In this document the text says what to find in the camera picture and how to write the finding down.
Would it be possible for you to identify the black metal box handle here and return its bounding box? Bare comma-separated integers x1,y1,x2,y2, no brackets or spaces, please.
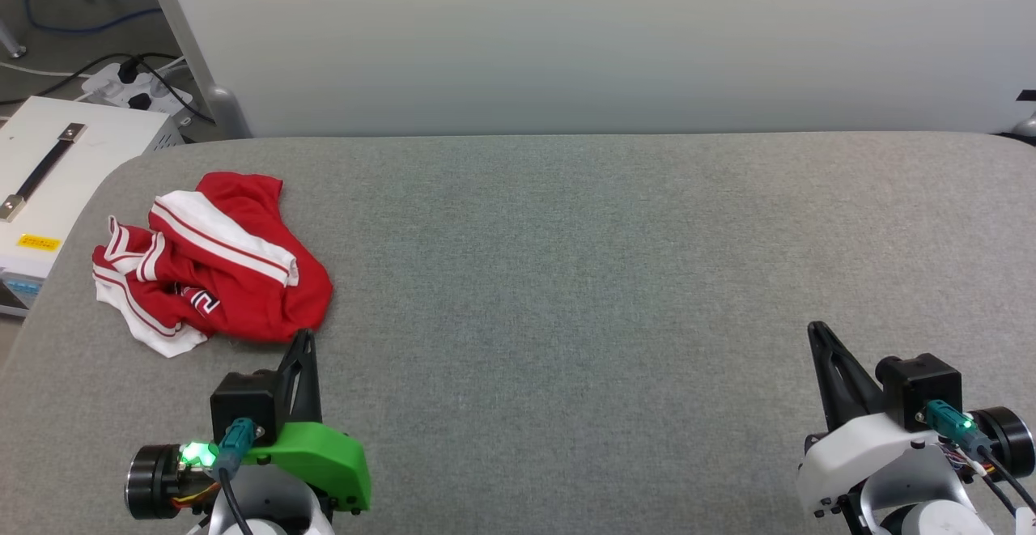
0,123,88,223

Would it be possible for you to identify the grey metal stand leg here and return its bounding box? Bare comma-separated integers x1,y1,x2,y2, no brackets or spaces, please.
0,19,28,60

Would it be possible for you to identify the white equipment box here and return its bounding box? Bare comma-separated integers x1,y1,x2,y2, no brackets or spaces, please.
0,96,185,319

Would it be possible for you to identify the left gripper cable teal plug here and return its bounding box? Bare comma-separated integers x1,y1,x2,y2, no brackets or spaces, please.
212,417,261,535

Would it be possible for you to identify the gripper cable teal plug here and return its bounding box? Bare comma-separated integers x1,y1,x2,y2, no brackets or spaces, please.
924,400,1036,520
212,417,261,535

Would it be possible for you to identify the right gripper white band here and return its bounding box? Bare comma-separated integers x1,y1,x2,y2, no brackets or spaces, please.
796,321,1036,518

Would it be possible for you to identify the white power strip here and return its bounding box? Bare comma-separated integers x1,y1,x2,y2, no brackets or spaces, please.
79,61,197,121

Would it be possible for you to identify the red and white sports jersey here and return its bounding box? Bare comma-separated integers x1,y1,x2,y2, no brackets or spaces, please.
91,172,333,359

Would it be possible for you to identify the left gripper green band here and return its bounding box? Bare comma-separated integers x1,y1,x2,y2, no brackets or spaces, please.
125,329,372,520

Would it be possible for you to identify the right gripper cable teal plug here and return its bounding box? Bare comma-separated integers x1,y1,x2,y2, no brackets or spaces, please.
924,400,1036,520

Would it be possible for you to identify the black power cable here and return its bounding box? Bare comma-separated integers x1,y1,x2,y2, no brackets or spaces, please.
0,51,218,126

